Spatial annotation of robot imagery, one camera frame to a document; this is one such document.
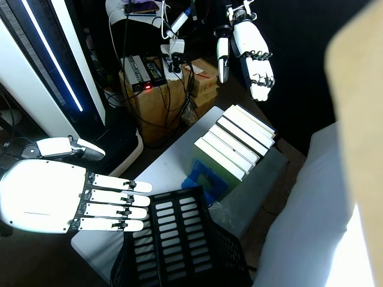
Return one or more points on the white fabric sheet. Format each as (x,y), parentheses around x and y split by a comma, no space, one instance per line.
(299,209)

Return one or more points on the silver power supply unit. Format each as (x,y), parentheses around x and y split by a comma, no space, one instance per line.
(136,71)

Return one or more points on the beige cardboard panel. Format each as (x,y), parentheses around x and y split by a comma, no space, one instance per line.
(359,104)

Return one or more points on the white power adapter cube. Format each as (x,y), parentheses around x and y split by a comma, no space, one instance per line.
(177,46)

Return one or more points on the black plug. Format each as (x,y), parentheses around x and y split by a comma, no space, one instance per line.
(176,61)

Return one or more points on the cardboard box red label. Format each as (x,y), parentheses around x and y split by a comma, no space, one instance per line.
(206,76)

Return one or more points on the clear plastic wrapper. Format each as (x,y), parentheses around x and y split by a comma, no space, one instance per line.
(223,216)

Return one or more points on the white usb hub stick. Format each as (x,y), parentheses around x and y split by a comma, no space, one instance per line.
(179,21)

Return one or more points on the white round stool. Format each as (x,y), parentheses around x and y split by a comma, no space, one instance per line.
(115,12)

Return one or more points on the large cardboard box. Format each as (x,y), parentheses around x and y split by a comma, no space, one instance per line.
(155,113)

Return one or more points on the dark curtain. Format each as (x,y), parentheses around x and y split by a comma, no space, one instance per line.
(302,74)

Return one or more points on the dark cover white page book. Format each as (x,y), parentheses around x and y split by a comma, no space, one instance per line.
(245,140)

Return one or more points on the black charger yellow label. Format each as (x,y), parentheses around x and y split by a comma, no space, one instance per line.
(154,71)

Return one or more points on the white robot body column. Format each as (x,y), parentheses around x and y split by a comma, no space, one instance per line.
(89,74)

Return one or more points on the white power strip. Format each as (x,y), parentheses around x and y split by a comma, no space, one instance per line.
(175,77)

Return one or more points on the small mesh bag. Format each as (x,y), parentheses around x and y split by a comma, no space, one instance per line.
(189,115)

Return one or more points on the black plastic file rack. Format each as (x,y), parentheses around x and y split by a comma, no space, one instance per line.
(176,239)

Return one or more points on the small plain cardboard box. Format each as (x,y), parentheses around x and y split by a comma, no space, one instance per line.
(206,98)

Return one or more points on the cream page book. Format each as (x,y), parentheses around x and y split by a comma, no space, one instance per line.
(245,125)

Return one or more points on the blue bookend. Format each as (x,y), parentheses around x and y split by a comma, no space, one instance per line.
(196,167)

